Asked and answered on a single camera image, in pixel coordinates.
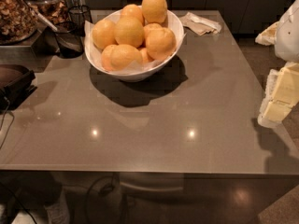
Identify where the small orange behind right orange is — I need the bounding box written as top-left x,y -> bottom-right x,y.
144,23 -> 161,37

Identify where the orange in bowl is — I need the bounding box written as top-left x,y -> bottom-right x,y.
110,44 -> 143,71
92,20 -> 117,49
146,27 -> 177,61
141,0 -> 167,23
114,17 -> 144,48

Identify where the white utensil handle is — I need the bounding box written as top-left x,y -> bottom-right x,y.
34,10 -> 58,32

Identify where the right orange in bowl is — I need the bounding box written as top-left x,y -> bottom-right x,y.
146,27 -> 177,61

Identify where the top orange in bowl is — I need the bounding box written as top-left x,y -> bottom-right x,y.
141,0 -> 167,23

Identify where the front left partly hidden orange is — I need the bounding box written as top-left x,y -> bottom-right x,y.
101,45 -> 116,72

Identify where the white ceramic bowl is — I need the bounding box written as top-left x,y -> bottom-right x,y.
84,7 -> 185,83

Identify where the low orange between front oranges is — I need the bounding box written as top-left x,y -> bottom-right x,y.
139,48 -> 153,64

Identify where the large glass jar of nuts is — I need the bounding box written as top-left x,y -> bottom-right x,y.
0,0 -> 36,45

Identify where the crumpled paper napkin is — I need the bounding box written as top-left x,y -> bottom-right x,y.
179,12 -> 221,35

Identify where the centre orange in bowl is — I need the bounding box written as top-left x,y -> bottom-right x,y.
114,17 -> 144,48

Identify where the back left small orange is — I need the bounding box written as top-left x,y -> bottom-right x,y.
121,4 -> 144,23

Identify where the thin black cable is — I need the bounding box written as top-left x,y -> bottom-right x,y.
0,96 -> 16,150

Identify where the left orange in bowl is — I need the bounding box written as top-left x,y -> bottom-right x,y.
92,20 -> 117,49

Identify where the black wire mesh cup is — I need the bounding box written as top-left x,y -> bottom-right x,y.
68,5 -> 93,36

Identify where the front orange in bowl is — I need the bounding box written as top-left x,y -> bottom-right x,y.
110,44 -> 143,71

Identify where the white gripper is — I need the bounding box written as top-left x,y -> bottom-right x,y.
257,62 -> 299,130

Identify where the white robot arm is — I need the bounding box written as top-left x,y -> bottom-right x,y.
255,0 -> 299,129

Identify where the steel counter shelf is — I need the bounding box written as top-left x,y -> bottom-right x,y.
0,25 -> 47,65

